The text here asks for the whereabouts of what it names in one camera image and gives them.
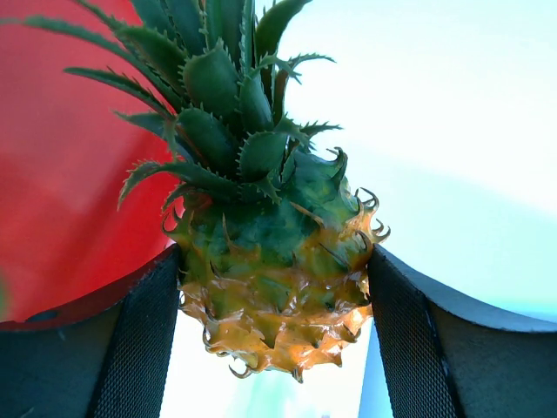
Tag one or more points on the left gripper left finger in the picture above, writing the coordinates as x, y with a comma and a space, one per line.
105, 354

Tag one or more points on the red plastic bin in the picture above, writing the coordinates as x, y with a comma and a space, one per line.
65, 152

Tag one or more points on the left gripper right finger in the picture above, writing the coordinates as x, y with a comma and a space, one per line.
446, 354

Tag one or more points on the toy pineapple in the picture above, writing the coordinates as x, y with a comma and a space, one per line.
274, 243

